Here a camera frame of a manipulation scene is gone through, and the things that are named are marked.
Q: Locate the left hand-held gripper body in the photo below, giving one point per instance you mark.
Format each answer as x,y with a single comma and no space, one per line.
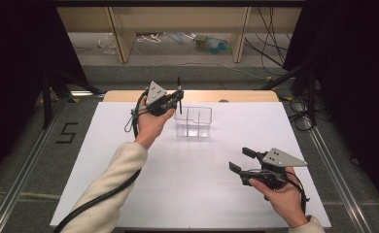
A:
155,95

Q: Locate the person's right hand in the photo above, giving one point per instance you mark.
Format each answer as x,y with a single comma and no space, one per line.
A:
284,200

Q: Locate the white table sheet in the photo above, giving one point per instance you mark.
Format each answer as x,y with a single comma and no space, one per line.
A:
194,181

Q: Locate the wooden shelf unit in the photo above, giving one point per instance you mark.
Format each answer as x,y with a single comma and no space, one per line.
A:
178,19

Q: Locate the black stand legs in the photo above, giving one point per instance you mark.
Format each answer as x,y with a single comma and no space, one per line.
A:
48,97
309,93

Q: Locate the black curtain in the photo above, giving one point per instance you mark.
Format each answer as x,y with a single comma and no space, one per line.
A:
356,81
16,64

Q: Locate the colourful plastic bag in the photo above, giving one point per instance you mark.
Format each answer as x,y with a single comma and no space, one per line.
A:
212,43

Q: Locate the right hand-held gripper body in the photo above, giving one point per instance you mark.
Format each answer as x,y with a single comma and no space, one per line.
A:
275,161

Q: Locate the wooden table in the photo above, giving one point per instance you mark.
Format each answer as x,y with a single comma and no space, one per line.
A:
216,96

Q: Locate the clear plastic bag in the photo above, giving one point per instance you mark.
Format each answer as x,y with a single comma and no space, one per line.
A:
108,44

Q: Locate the metal floor rail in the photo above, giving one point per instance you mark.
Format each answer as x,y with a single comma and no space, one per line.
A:
336,174
22,181

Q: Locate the person's left hand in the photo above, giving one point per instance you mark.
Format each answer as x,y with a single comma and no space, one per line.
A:
150,127

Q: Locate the clear plastic compartment box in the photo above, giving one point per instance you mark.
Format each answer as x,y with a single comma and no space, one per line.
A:
194,124

